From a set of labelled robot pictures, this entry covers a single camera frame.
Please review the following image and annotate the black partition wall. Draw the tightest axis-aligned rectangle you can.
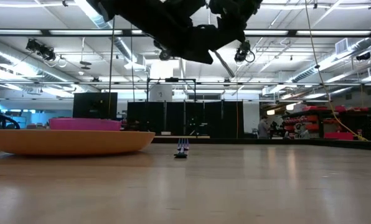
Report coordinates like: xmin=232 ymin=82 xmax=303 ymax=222
xmin=126 ymin=100 xmax=245 ymax=139

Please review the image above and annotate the black screen panel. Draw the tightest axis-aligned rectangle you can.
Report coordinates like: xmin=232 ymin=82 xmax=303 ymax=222
xmin=72 ymin=92 xmax=118 ymax=121

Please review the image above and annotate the silver ventilation duct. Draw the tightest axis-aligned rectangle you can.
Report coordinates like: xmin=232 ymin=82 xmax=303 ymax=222
xmin=75 ymin=0 xmax=146 ymax=65

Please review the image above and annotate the shelf with red bins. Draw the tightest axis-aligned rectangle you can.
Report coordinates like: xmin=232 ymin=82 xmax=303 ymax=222
xmin=281 ymin=105 xmax=371 ymax=141

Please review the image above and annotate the orange plastic plate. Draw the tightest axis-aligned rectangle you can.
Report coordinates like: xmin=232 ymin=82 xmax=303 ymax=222
xmin=0 ymin=129 xmax=156 ymax=156

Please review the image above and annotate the black ceiling camera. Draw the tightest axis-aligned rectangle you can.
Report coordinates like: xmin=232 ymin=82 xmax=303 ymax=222
xmin=234 ymin=40 xmax=256 ymax=64
xmin=26 ymin=38 xmax=57 ymax=62

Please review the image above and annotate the black overhead frame beam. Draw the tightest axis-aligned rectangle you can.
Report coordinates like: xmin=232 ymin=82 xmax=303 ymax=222
xmin=0 ymin=29 xmax=371 ymax=39

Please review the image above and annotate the black hanging cable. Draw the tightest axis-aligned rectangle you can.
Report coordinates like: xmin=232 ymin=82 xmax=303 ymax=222
xmin=108 ymin=17 xmax=116 ymax=119

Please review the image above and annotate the yellow hanging cable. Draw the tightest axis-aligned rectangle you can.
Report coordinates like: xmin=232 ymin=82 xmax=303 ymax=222
xmin=304 ymin=0 xmax=369 ymax=142

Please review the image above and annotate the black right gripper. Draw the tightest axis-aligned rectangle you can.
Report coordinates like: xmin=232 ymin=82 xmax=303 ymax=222
xmin=86 ymin=0 xmax=245 ymax=65

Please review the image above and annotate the black table edge rail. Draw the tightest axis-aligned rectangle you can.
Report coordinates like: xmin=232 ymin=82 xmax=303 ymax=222
xmin=151 ymin=138 xmax=371 ymax=152

